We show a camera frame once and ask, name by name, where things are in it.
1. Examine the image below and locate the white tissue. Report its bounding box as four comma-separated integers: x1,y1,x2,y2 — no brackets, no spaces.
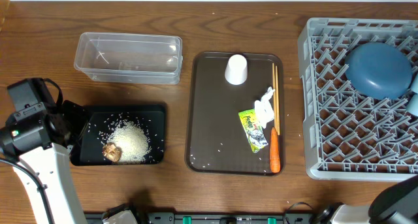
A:
254,87,275,129

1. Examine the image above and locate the brown serving tray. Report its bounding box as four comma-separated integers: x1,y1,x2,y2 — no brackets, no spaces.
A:
185,52,283,176

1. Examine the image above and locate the pile of white rice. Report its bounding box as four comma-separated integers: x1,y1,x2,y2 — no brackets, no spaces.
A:
94,112,165,165

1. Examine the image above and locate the light blue small bowl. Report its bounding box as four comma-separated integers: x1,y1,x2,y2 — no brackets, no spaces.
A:
406,94,418,116

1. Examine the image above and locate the black plastic tray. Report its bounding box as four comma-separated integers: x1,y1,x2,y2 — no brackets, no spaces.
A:
71,104,165,166

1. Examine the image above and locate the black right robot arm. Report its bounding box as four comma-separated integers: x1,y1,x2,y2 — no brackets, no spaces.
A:
310,176,417,224

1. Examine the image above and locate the orange carrot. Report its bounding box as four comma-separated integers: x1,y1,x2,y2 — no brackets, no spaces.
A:
270,127,281,173

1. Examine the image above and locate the grey dishwasher rack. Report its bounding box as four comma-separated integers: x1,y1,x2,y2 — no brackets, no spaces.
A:
298,18,417,182

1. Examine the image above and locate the pink plastic cup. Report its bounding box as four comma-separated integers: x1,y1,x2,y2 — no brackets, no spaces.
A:
225,54,248,85

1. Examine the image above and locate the wooden chopstick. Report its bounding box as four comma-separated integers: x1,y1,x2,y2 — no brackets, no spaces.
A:
272,63,280,134
274,66,280,135

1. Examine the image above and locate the dark blue large bowl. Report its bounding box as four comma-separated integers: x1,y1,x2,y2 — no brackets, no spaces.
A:
345,42,413,99

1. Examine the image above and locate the brown food scrap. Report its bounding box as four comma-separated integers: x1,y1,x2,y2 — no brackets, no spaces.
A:
102,143,121,162

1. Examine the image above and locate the clear plastic container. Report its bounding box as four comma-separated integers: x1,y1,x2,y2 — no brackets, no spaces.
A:
74,32,183,85

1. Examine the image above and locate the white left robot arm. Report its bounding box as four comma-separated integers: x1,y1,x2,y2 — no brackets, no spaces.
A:
1,78,87,223

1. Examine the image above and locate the green foil snack wrapper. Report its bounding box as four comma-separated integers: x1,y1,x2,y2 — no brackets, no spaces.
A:
238,109,268,153

